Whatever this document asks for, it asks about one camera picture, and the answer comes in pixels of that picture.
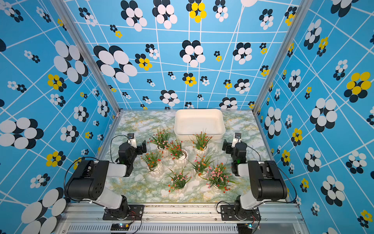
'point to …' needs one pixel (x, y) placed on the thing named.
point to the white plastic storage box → (188, 122)
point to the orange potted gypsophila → (200, 142)
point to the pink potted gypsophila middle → (201, 166)
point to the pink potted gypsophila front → (178, 181)
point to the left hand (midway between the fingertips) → (139, 139)
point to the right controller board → (245, 228)
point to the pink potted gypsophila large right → (218, 178)
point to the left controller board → (120, 226)
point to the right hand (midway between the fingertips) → (235, 139)
